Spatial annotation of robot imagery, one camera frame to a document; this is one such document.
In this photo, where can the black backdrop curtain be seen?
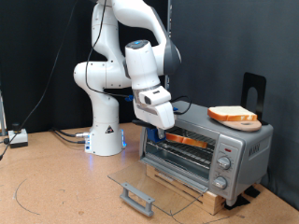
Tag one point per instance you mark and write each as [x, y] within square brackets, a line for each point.
[31, 46]

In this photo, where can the vertical metal pole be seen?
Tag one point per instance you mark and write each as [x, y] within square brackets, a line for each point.
[169, 12]

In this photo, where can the grey emergency stop box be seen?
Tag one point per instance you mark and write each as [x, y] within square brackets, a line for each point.
[18, 137]

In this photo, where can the black metal bookend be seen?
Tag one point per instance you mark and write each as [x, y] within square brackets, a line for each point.
[249, 82]

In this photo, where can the black foam pad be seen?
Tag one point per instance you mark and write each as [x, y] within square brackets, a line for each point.
[238, 202]
[252, 192]

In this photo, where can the white bread slice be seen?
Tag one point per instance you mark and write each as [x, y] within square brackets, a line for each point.
[232, 113]
[187, 140]

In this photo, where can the wooden block riser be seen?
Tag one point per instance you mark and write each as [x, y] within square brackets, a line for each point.
[211, 202]

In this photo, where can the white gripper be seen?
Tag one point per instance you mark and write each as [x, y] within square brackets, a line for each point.
[159, 112]

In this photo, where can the silver oven knob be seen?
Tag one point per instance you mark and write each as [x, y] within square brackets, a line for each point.
[220, 182]
[224, 162]

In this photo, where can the metal frame leg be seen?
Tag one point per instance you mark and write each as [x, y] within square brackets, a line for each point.
[2, 115]

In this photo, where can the dark grey backdrop curtain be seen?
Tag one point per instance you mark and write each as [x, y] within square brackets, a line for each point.
[233, 37]

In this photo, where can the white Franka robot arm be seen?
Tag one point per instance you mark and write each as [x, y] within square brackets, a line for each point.
[104, 133]

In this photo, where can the silver toaster oven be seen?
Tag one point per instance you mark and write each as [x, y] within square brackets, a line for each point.
[249, 168]

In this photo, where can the round wooden board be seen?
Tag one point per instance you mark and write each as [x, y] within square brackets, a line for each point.
[246, 126]

